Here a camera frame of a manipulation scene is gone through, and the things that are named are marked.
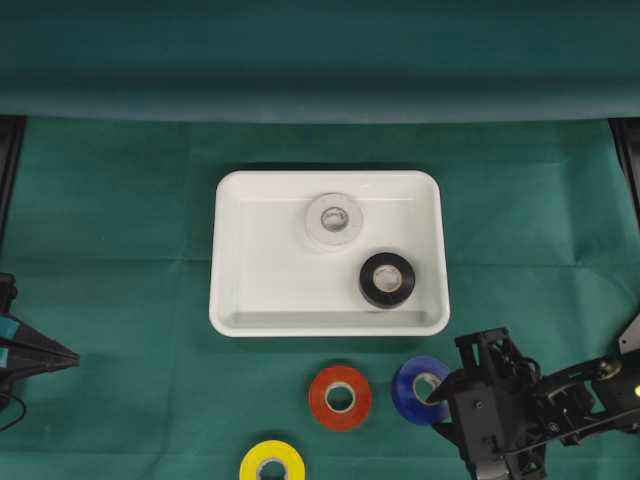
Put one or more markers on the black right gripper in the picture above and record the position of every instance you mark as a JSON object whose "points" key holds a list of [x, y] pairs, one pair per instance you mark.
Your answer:
{"points": [[504, 411]]}

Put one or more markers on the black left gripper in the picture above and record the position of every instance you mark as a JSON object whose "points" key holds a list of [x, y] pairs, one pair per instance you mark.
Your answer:
{"points": [[25, 351]]}

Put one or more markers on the blue tape roll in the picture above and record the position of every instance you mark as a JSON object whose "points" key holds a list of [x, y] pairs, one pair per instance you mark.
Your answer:
{"points": [[404, 394]]}

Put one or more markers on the red tape roll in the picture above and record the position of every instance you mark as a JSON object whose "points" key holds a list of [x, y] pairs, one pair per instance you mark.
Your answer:
{"points": [[340, 398]]}

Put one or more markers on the black tape roll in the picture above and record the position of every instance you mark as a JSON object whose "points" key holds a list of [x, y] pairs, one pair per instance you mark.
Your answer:
{"points": [[386, 280]]}

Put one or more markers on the yellow tape roll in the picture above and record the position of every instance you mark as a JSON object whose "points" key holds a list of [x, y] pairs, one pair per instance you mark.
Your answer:
{"points": [[272, 451]]}

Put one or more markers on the white tape roll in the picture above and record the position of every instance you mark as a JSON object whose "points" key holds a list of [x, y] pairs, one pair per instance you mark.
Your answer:
{"points": [[333, 221]]}

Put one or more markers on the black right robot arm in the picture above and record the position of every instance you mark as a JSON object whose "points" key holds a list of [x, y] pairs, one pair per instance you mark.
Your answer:
{"points": [[615, 392]]}

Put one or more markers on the white plastic tray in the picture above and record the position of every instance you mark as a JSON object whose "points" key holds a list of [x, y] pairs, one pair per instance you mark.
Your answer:
{"points": [[268, 280]]}

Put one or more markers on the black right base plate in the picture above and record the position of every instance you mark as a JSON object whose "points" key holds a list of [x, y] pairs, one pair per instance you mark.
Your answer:
{"points": [[629, 339]]}

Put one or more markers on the black left side rail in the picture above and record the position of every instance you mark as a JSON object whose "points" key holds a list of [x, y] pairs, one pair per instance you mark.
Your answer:
{"points": [[12, 133]]}

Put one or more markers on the black rail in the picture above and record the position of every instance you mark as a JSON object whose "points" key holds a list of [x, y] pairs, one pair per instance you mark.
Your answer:
{"points": [[12, 133], [626, 135]]}

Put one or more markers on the black right side rail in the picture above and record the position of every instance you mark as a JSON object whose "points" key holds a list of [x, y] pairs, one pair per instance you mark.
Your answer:
{"points": [[626, 135]]}

